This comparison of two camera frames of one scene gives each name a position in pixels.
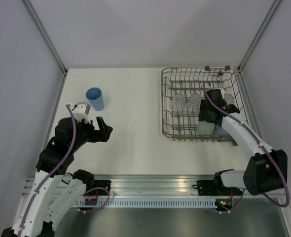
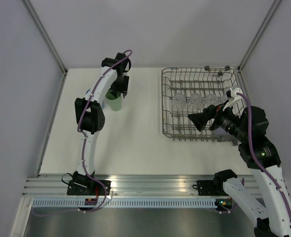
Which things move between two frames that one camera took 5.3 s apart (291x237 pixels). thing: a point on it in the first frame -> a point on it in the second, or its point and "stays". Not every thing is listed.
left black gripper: (102, 135) -> (114, 90)
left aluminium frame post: (45, 34) stays
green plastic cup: (205, 129) -> (116, 103)
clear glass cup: (178, 101) stays
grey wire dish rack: (182, 89) stays
